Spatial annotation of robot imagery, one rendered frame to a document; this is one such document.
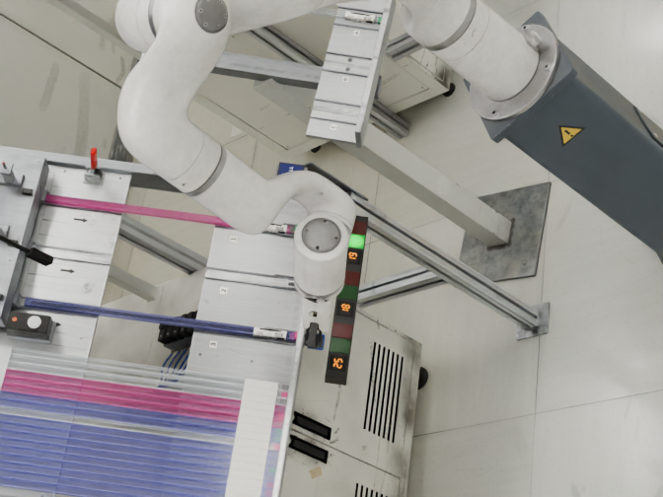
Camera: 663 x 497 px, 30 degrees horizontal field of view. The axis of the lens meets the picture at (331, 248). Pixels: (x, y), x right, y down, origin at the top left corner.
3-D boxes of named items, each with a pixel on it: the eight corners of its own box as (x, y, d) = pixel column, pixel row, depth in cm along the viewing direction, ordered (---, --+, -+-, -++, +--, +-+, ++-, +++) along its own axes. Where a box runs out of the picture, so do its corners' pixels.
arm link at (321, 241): (302, 240, 204) (287, 289, 200) (303, 200, 192) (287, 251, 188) (351, 251, 203) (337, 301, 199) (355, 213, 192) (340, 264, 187)
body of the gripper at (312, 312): (337, 309, 201) (335, 336, 211) (345, 253, 206) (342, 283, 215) (292, 303, 201) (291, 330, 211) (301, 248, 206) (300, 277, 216)
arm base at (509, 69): (539, 8, 221) (474, -49, 210) (574, 69, 207) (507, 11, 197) (461, 78, 228) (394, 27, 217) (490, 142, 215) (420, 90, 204)
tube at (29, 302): (297, 334, 227) (297, 332, 226) (296, 341, 226) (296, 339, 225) (27, 299, 229) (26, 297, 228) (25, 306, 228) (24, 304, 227)
